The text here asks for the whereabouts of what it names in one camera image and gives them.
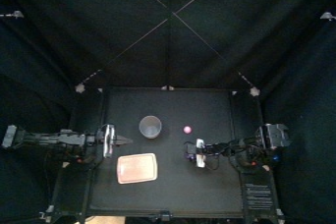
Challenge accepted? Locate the pink rectangular plate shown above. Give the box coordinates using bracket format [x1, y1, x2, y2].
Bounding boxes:
[115, 152, 159, 186]

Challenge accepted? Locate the grey round cup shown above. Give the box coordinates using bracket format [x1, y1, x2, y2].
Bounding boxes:
[137, 114, 163, 140]

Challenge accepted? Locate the black table edge clamp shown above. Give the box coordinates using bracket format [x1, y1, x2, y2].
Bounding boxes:
[154, 211, 174, 223]

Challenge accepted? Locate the white text label sticker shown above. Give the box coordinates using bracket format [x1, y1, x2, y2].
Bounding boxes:
[243, 182, 274, 212]

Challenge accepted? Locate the black cloth backdrop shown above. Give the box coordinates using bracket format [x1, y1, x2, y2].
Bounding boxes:
[0, 0, 336, 224]

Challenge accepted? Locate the black loop cable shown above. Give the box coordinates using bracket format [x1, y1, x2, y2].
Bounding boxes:
[203, 154, 221, 172]

